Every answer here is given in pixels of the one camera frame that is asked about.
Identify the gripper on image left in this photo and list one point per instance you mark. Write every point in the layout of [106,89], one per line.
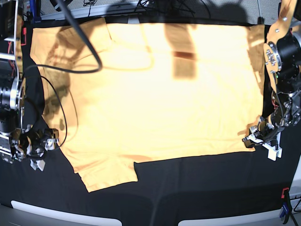
[32,144]

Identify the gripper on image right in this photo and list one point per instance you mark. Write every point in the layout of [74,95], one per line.
[263,134]

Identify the orange t-shirt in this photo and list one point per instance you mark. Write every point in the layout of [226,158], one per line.
[165,91]

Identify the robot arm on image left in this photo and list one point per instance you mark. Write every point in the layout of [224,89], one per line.
[12,81]

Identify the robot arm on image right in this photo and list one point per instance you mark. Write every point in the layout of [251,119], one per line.
[282,54]

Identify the black table cloth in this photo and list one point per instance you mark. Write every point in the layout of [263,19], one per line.
[167,191]

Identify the red clamp near right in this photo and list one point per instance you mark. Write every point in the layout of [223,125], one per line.
[286,209]

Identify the red clamp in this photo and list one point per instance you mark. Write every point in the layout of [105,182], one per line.
[286,209]
[24,36]

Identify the red clamp far left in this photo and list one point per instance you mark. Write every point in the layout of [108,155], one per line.
[24,36]

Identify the blue clamp far left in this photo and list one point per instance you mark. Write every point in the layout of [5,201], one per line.
[33,11]

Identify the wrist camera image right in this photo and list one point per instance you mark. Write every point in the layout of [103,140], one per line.
[275,154]

